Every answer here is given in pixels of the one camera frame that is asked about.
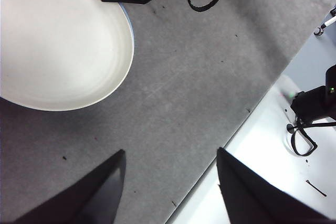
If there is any black looped cable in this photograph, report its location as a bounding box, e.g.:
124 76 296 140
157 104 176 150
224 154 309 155
290 118 336 156

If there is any white stand leg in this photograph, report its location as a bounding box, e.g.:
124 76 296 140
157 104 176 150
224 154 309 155
313 6 336 36

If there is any white plate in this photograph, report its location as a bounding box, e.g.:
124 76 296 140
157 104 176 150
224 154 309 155
0 0 133 112

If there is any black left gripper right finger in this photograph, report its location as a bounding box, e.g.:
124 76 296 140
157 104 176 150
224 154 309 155
216 147 331 224

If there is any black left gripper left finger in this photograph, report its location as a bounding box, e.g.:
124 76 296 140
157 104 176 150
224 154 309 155
10 150 127 224

